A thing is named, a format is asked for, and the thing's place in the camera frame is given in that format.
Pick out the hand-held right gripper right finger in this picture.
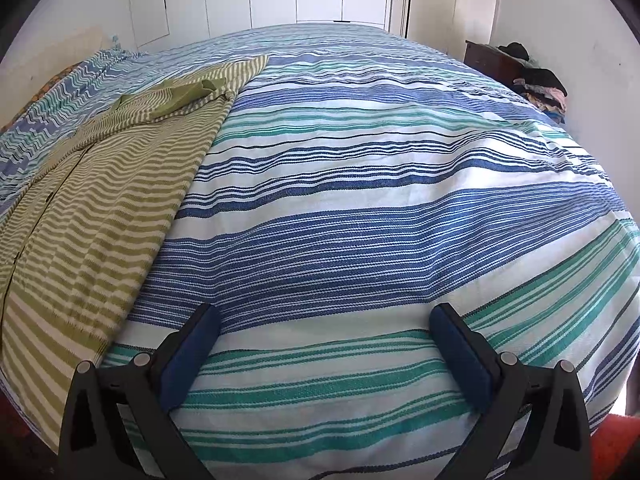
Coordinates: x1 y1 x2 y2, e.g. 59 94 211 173
429 303 593 480

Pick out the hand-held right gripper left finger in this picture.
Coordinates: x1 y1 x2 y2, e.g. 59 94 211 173
59 303 222 480

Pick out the green striped cardigan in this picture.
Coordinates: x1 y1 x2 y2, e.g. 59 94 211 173
0 55 271 454

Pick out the pile of clothes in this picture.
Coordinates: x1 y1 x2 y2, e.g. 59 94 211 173
497 42 569 125

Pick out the blue striped bedspread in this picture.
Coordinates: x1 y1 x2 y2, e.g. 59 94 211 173
0 22 640 480

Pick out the dark wooden nightstand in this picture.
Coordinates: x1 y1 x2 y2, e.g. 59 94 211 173
464 40 526 86

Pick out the orange patterned blanket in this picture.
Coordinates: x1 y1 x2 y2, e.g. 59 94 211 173
0 62 81 133

